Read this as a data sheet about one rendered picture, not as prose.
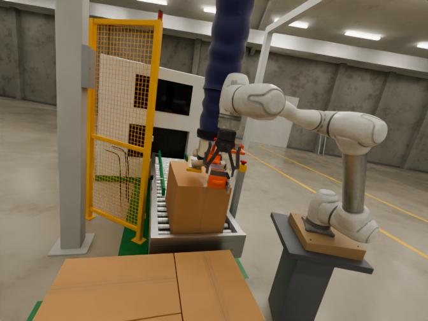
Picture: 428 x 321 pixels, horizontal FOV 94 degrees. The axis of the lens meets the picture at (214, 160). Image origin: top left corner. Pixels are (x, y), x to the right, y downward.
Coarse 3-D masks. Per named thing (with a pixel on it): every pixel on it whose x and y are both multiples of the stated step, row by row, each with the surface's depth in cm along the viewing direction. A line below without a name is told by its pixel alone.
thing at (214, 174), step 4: (212, 172) 84; (216, 172) 85; (220, 172) 86; (224, 172) 87; (212, 176) 80; (216, 176) 80; (220, 176) 81; (224, 176) 82; (208, 180) 81; (220, 180) 81; (224, 180) 81; (208, 184) 81; (212, 184) 81; (220, 188) 82; (224, 188) 82
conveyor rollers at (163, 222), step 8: (168, 160) 334; (176, 160) 339; (184, 160) 351; (168, 168) 292; (160, 184) 231; (160, 192) 213; (160, 200) 197; (160, 208) 180; (160, 216) 171; (160, 224) 157; (168, 224) 158; (224, 224) 173; (160, 232) 147; (168, 232) 149; (224, 232) 162
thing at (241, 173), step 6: (240, 168) 199; (240, 174) 201; (240, 180) 203; (234, 186) 209; (240, 186) 205; (234, 192) 208; (240, 192) 207; (234, 198) 207; (234, 204) 209; (234, 210) 211; (234, 216) 214
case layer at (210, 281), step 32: (128, 256) 121; (160, 256) 125; (192, 256) 130; (224, 256) 135; (64, 288) 96; (96, 288) 98; (128, 288) 101; (160, 288) 104; (192, 288) 107; (224, 288) 111; (32, 320) 81; (64, 320) 82; (96, 320) 84; (128, 320) 87; (160, 320) 89; (192, 320) 91; (224, 320) 94; (256, 320) 96
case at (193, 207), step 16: (176, 176) 151; (192, 176) 157; (176, 192) 137; (192, 192) 139; (208, 192) 143; (224, 192) 147; (176, 208) 139; (192, 208) 143; (208, 208) 147; (224, 208) 151; (176, 224) 143; (192, 224) 147; (208, 224) 151
